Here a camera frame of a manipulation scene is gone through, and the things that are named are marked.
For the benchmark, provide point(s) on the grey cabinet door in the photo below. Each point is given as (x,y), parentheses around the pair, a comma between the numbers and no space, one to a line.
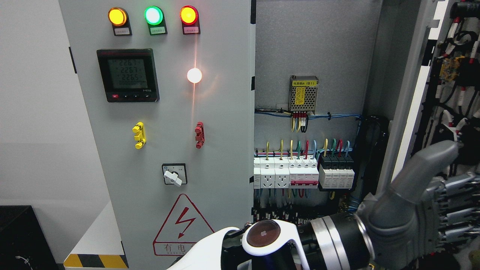
(221,45)
(450,110)

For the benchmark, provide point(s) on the perforated metal power supply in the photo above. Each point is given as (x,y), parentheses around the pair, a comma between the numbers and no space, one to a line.
(303,93)

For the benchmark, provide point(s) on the yellow indicator lamp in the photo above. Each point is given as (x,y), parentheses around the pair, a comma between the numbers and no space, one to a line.
(117,16)

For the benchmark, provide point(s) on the red terminal post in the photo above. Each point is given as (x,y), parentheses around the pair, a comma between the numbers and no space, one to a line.
(199,135)

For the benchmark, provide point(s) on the relay terminal row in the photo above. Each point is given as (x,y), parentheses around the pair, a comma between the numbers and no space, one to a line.
(295,214)

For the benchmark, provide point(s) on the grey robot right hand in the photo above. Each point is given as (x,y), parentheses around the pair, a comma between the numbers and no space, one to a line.
(412,210)

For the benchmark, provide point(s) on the black surge protector block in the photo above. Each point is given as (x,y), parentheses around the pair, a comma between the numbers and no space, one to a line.
(336,172)

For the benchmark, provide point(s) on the green indicator lamp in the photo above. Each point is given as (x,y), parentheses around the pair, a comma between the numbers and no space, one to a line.
(153,15)

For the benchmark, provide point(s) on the white socket breaker row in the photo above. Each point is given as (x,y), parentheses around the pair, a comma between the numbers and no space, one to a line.
(286,172)

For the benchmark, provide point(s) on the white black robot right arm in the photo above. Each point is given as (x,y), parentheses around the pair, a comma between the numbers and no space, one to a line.
(336,242)

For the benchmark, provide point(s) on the white table with hazard stripes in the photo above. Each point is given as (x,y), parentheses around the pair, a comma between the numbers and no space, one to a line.
(101,247)

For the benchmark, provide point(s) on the yellow terminal post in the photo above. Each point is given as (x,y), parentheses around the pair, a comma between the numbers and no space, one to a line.
(139,135)

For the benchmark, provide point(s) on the red electric hazard sticker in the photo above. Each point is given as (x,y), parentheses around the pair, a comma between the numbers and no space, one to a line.
(182,228)

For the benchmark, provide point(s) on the white rotary selector switch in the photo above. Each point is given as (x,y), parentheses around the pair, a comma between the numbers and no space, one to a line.
(174,174)

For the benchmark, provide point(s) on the red indicator lamp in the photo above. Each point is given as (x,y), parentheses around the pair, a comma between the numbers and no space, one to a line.
(188,15)

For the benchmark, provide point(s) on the white glowing indicator lamp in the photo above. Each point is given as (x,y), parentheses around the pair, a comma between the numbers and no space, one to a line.
(194,75)

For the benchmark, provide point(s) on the black digital power meter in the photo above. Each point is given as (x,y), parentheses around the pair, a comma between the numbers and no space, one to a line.
(128,75)

